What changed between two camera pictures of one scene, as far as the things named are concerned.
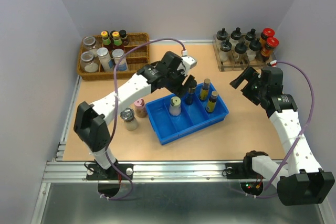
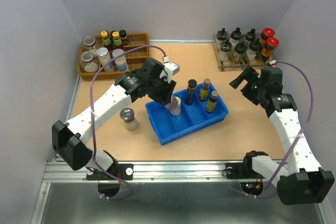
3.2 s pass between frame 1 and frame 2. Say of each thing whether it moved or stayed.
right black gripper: stayed
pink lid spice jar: moved
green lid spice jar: stayed
